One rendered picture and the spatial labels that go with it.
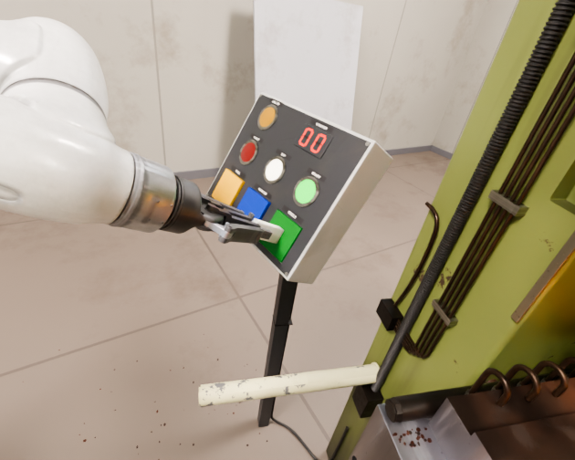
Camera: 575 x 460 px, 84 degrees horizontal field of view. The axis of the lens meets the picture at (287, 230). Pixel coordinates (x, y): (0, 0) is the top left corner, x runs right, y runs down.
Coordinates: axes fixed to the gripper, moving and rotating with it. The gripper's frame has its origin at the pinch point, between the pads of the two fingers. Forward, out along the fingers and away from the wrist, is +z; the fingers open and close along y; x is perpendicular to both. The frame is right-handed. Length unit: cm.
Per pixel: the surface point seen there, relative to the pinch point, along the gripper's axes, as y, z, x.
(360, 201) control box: 7.0, 9.8, 13.1
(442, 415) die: 36.1, 7.0, -4.5
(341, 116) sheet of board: -174, 197, 70
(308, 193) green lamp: 1.1, 3.5, 9.6
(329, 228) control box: 7.0, 6.0, 6.3
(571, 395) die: 44.9, 19.1, 5.8
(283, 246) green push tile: 2.4, 3.5, -1.0
